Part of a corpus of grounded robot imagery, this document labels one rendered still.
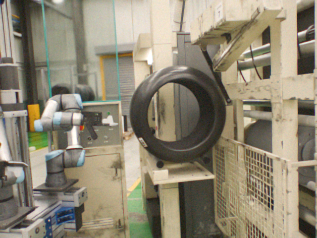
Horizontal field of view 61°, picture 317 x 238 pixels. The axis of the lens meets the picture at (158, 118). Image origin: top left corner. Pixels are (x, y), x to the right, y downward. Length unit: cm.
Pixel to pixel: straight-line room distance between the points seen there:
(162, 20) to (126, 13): 996
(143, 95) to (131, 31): 1021
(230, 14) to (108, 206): 172
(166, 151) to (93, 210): 105
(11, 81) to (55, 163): 60
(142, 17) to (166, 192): 1010
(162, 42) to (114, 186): 122
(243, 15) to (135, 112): 74
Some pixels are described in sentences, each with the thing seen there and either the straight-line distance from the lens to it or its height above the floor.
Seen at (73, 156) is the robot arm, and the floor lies 91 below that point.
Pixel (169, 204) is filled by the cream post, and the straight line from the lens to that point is 206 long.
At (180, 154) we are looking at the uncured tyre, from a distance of 156.
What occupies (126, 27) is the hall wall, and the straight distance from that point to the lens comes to 1177.
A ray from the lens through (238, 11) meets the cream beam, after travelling 144.
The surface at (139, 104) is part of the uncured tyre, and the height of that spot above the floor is 125.
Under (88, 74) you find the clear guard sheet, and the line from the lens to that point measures 224.
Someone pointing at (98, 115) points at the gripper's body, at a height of 120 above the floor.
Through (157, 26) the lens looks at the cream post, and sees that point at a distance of 195.
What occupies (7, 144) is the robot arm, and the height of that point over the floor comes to 110.
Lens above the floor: 130
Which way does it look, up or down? 5 degrees down
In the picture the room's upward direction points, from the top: 3 degrees counter-clockwise
